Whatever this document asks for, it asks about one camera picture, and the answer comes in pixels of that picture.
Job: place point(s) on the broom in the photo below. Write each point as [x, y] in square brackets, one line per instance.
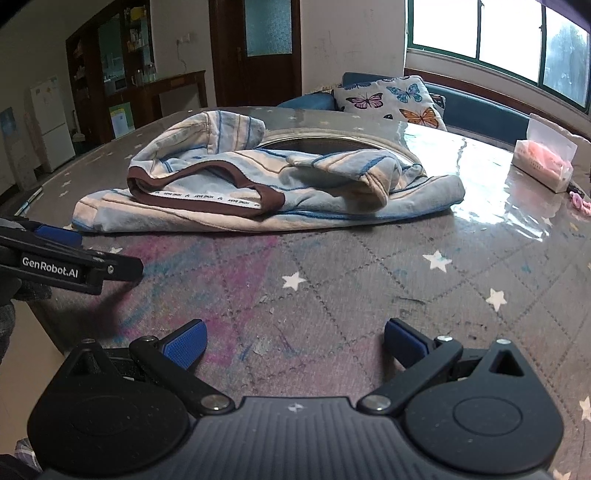
[79, 134]

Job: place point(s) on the wooden door with glass pane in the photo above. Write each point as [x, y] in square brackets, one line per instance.
[272, 78]

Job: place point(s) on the green and white box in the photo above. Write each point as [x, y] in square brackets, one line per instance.
[120, 121]

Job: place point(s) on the dark wooden cabinet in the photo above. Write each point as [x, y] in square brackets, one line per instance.
[87, 92]

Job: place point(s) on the round table heater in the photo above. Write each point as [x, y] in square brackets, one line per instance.
[323, 144]

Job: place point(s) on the butterfly print pillow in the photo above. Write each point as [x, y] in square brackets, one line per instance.
[383, 99]

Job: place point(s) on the beige cushion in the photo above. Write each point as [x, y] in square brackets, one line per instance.
[582, 157]

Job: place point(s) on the green framed window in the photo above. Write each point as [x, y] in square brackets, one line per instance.
[443, 23]

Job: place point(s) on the blue sofa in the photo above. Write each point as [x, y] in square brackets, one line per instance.
[480, 115]

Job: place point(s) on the dark wooden side table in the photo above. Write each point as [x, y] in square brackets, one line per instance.
[184, 78]

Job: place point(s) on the dark patterned cushion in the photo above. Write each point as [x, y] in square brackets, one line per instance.
[437, 100]

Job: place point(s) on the blue striped pants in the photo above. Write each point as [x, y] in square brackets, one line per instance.
[323, 198]

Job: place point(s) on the grey star tablecloth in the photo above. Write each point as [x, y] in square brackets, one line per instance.
[369, 277]

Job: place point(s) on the white microwave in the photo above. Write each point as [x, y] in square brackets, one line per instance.
[115, 84]

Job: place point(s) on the plastic pack of pink tissues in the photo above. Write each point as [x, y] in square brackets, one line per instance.
[540, 161]

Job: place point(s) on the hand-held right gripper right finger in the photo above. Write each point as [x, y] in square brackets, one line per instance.
[406, 341]

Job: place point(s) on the glass jar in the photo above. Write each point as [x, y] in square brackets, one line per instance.
[150, 74]
[138, 77]

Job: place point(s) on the white refrigerator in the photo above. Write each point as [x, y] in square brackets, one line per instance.
[51, 138]

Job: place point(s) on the water dispenser with blue bottle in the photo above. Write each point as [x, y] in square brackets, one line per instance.
[18, 161]

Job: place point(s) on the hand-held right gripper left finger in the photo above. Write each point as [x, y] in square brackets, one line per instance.
[184, 344]

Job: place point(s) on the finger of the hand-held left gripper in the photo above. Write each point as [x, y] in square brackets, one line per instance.
[94, 272]
[57, 235]

